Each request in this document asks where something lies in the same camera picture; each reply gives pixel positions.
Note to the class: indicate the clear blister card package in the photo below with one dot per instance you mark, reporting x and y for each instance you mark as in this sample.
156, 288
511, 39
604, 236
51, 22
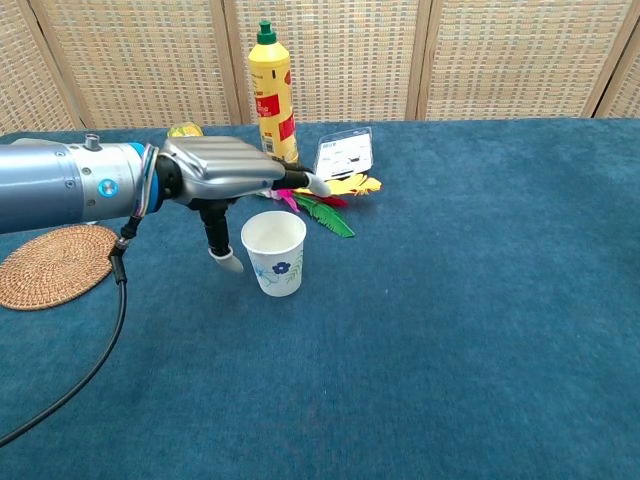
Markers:
346, 152

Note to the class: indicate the tall yellow bottle green cap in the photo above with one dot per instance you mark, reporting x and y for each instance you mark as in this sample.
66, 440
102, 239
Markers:
273, 100

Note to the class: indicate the white floral paper cup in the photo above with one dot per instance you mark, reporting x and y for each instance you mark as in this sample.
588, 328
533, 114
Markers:
277, 252

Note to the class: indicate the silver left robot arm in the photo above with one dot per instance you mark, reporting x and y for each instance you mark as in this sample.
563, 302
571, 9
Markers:
65, 182

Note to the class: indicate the colourful feather shuttlecock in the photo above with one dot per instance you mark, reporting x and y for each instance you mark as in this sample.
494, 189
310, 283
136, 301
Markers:
327, 207

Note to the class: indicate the tea bottle yellow cap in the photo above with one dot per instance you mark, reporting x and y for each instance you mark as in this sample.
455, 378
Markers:
185, 131

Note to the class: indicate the round woven rattan coaster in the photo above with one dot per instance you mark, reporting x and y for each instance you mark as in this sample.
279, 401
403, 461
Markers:
55, 270

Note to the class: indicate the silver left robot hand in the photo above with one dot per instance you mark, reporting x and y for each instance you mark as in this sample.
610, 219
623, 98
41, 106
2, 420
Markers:
220, 167

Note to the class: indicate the woven folding screen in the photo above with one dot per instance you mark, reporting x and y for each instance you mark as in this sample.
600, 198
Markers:
350, 55

